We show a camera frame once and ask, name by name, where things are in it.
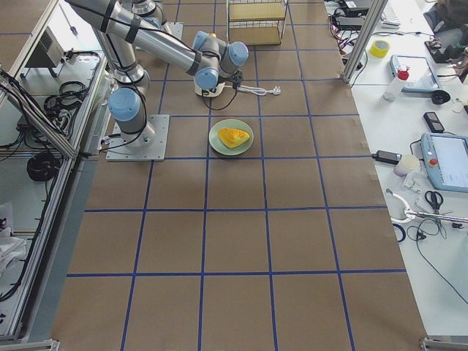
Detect black power adapter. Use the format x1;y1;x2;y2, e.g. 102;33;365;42
371;150;401;165

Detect yellow tape roll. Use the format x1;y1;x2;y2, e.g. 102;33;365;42
369;39;390;59

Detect white plastic cup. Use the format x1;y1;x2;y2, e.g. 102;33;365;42
393;154;420;177

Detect wire grid wooden shelf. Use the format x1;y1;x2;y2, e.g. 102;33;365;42
226;0;288;45

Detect white toaster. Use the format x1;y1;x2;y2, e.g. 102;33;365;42
195;83;225;98

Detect green plate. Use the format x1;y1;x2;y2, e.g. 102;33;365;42
208;118;254;156

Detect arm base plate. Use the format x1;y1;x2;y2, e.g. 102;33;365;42
106;114;170;162

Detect black coiled cable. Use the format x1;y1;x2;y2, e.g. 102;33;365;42
26;150;61;182

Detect triangular golden pastry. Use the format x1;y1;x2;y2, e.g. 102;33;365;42
217;128;250;148

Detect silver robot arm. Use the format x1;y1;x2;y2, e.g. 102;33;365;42
69;1;249;144

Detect aluminium frame post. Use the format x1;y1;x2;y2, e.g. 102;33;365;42
342;0;388;83

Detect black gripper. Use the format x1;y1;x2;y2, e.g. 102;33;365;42
230;70;243;89

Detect black scissors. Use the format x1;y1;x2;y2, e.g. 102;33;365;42
424;190;444;214

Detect black smartphone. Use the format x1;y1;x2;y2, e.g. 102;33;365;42
423;112;445;134

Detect white bottle red cap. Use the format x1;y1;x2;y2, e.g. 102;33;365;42
382;69;409;102

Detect white toaster power cord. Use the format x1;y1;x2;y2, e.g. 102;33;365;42
223;83;282;97

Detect blue teach pendant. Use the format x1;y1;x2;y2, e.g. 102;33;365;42
409;132;467;193

